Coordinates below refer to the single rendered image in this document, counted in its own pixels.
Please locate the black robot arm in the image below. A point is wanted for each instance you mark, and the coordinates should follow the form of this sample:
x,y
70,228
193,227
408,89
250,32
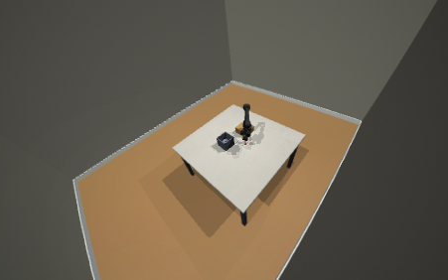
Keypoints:
x,y
246,123

